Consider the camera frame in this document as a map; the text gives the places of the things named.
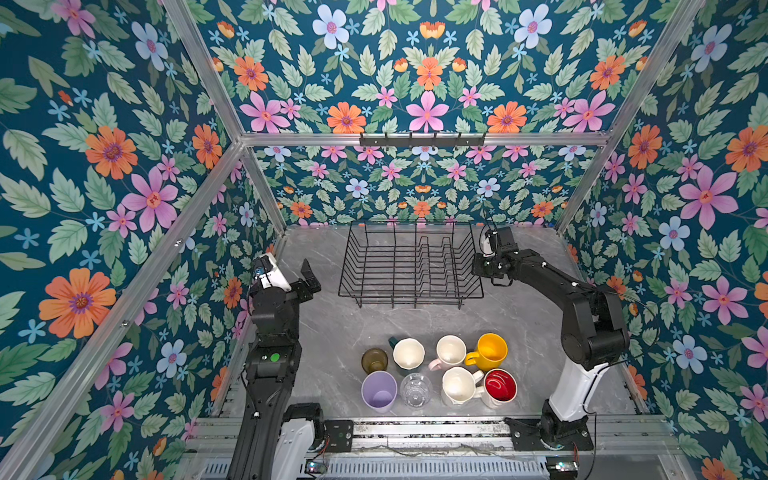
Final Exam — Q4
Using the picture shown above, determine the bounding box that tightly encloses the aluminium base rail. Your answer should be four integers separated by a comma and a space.
191, 413, 685, 457

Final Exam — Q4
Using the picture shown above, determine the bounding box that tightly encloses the black wire dish rack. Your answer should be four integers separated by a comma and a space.
338, 222, 484, 308

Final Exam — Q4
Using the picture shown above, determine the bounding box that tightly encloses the clear glass cup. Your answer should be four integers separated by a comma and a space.
399, 373, 433, 409

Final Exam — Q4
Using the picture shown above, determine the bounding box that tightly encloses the yellow mug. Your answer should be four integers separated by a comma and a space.
464, 333, 508, 372

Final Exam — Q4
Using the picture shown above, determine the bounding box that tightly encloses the black hook rail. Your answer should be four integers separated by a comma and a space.
358, 132, 486, 149

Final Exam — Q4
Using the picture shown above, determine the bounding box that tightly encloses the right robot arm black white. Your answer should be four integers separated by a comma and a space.
472, 227, 630, 449

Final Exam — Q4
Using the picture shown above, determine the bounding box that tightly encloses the white mug red inside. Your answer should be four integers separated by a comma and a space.
481, 368, 518, 409

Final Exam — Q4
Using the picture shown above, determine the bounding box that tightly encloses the amber textured glass cup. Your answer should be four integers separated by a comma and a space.
361, 348, 389, 375

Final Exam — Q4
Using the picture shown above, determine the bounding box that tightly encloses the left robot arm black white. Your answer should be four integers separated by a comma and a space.
227, 253, 326, 479

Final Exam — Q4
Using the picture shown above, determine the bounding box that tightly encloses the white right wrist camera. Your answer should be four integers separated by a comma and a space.
479, 231, 494, 256

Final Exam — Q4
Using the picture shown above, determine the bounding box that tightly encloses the lilac plastic cup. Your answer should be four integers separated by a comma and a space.
361, 371, 398, 413

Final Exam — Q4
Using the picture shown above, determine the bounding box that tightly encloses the green mug cream inside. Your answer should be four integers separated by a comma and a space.
388, 337, 425, 375

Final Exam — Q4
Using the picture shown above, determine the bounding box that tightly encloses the aluminium frame post back left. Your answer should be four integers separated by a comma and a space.
164, 0, 287, 238

